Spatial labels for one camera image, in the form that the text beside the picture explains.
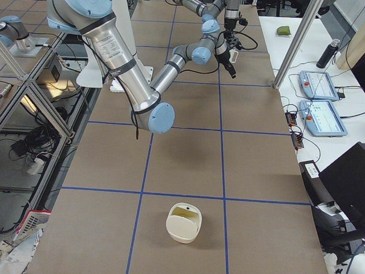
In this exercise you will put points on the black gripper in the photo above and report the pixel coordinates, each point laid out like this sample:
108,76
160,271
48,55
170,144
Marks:
223,55
230,31

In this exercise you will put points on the white plastic mug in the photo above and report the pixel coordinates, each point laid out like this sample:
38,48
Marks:
233,55

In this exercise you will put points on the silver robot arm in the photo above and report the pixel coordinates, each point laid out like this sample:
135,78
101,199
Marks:
96,21
212,11

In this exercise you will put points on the green cloth pouch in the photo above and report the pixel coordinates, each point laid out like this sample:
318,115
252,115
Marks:
283,30

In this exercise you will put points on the far blue teach pendant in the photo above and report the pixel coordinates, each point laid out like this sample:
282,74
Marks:
318,85

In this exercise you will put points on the blue teach pendant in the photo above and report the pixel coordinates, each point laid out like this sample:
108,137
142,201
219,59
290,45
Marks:
318,85
321,118

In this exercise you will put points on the black water bottle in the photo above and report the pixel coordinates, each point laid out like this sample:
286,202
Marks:
328,53

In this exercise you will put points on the black orange terminal strip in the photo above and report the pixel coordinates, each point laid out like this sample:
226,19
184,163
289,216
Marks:
295,131

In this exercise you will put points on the near blue teach pendant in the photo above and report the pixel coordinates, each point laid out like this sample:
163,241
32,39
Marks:
321,118

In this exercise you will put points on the black monitor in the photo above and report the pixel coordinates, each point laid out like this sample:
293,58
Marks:
344,180

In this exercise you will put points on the aluminium frame post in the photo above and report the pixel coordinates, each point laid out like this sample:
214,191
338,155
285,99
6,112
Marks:
306,21

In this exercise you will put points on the white camera mast pedestal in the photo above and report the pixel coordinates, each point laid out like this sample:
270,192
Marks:
139,73

